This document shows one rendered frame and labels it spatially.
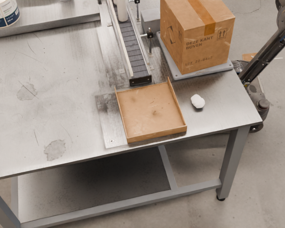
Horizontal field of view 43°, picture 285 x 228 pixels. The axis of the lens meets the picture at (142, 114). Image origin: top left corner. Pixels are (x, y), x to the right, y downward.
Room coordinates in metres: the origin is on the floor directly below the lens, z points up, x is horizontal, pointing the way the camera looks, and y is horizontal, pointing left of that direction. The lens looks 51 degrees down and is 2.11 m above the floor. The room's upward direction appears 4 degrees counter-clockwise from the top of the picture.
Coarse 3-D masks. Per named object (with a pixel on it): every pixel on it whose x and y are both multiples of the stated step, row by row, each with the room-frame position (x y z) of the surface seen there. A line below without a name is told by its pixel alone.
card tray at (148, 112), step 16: (128, 96) 1.13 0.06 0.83; (144, 96) 1.13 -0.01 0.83; (160, 96) 1.12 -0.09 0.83; (128, 112) 1.04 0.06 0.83; (144, 112) 1.03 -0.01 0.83; (160, 112) 1.03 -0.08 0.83; (176, 112) 1.02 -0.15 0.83; (128, 128) 0.95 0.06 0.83; (144, 128) 0.94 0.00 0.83; (160, 128) 0.94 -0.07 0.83; (176, 128) 0.91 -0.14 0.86
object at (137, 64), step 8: (112, 0) 1.84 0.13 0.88; (128, 16) 1.68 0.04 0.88; (120, 24) 1.61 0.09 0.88; (128, 24) 1.61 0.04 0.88; (128, 32) 1.54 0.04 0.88; (128, 40) 1.48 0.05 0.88; (136, 40) 1.47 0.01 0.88; (128, 48) 1.41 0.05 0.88; (136, 48) 1.41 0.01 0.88; (128, 56) 1.36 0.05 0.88; (136, 56) 1.35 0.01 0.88; (136, 64) 1.30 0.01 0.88; (144, 64) 1.29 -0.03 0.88; (136, 72) 1.24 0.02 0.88; (144, 72) 1.24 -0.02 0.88
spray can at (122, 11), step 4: (116, 0) 1.65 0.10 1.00; (120, 0) 1.63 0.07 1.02; (124, 0) 1.64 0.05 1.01; (120, 4) 1.63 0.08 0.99; (124, 4) 1.63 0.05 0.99; (120, 8) 1.63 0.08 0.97; (124, 8) 1.63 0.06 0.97; (120, 12) 1.63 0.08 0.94; (124, 12) 1.63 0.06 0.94; (120, 16) 1.63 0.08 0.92; (124, 16) 1.63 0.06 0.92; (120, 20) 1.63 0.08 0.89; (124, 20) 1.63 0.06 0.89
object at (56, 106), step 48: (144, 0) 1.89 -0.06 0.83; (0, 48) 1.54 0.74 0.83; (48, 48) 1.51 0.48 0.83; (96, 48) 1.49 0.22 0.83; (144, 48) 1.46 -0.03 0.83; (0, 96) 1.19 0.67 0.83; (48, 96) 1.17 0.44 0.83; (96, 96) 1.15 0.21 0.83; (240, 96) 1.09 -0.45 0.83; (0, 144) 0.91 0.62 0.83; (48, 144) 0.89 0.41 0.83; (96, 144) 0.88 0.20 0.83; (144, 144) 0.86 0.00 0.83
